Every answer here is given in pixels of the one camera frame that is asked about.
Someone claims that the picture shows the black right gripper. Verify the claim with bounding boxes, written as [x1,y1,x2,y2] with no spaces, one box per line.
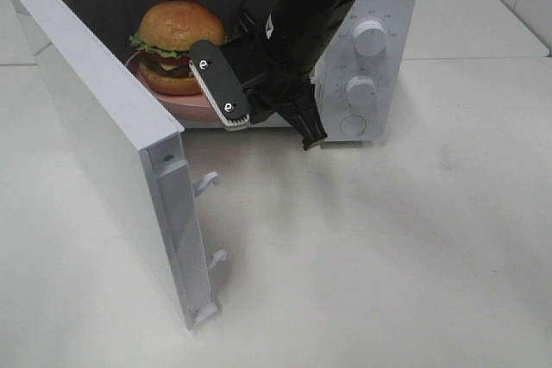
[189,0,355,151]

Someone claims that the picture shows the white microwave oven body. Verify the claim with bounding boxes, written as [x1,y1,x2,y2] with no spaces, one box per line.
[62,0,416,142]

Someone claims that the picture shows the white microwave door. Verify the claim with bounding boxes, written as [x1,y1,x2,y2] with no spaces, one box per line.
[11,0,227,328]

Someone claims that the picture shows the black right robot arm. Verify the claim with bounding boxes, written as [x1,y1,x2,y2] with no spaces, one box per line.
[189,0,355,150]

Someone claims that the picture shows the burger with lettuce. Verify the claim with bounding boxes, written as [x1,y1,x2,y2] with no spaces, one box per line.
[129,0,227,96]

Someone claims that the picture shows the white upper power knob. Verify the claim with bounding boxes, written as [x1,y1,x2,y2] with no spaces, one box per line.
[352,17,388,57]

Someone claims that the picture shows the pink round plate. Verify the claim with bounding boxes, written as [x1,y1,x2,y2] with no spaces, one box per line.
[125,52,218,122]

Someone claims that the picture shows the white lower timer knob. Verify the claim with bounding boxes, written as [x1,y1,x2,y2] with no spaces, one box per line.
[345,76,377,107]

